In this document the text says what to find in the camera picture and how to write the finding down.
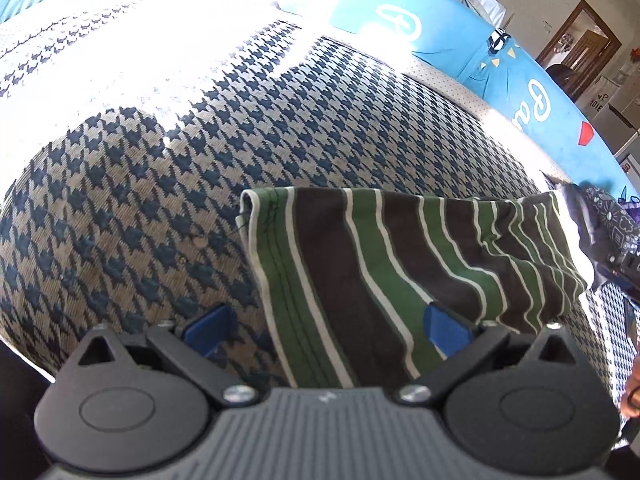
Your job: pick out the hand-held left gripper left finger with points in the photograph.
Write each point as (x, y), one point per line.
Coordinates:
(207, 329)

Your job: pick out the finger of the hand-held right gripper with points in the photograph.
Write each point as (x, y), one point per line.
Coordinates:
(622, 270)

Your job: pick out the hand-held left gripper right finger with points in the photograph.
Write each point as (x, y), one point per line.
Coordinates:
(445, 330)

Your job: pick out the green brown striped t-shirt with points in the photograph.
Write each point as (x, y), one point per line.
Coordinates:
(375, 270)

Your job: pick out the person's right hand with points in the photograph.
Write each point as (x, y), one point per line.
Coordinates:
(632, 385)

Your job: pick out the dark white-patterned cloth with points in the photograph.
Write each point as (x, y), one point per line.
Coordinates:
(612, 220)

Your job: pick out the black folded cloth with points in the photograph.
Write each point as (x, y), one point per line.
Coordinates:
(575, 220)

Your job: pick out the grey refrigerator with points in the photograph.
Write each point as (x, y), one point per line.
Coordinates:
(620, 125)

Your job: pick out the houndstooth blanket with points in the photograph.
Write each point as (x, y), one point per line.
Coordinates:
(150, 185)

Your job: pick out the blue printed bed sheet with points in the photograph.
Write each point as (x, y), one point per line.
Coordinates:
(525, 75)

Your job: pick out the white tablecloth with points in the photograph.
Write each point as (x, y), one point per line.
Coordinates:
(482, 5)

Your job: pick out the wooden door frame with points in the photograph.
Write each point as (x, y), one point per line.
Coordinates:
(612, 35)

